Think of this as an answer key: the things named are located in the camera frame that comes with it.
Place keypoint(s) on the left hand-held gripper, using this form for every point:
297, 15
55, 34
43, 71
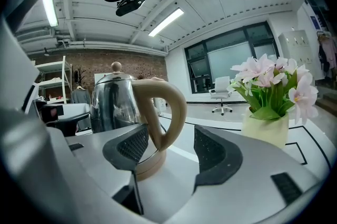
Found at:
15, 65

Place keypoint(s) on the white air conditioner unit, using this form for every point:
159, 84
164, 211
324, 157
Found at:
34, 36

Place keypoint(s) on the white shelf rack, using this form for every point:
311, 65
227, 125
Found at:
52, 81

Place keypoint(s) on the person's left forearm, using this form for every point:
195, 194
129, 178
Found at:
23, 10

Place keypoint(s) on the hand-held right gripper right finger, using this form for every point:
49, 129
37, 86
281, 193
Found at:
250, 178

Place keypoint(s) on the blue wall poster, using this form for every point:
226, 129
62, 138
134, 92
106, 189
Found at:
315, 21

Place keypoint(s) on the white locker cabinet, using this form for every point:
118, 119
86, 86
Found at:
300, 49

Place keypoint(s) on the clothes rack with pink garments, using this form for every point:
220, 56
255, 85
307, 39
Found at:
327, 54

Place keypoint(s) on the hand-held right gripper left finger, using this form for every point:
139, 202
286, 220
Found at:
92, 154

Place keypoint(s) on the ceiling tube light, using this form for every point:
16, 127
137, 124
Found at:
50, 7
166, 21

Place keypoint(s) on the black coat stand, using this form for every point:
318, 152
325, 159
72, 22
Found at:
79, 74

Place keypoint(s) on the grey garment on stand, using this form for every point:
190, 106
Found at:
80, 96

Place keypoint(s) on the pink flowers in pale pot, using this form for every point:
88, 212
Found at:
273, 91

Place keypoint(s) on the white office chair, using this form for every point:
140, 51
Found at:
221, 89

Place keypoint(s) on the wooden steps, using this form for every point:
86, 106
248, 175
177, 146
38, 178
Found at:
326, 99

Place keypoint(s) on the black framed window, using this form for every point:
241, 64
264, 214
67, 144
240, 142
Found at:
226, 54

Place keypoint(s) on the black head camera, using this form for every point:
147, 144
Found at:
130, 6

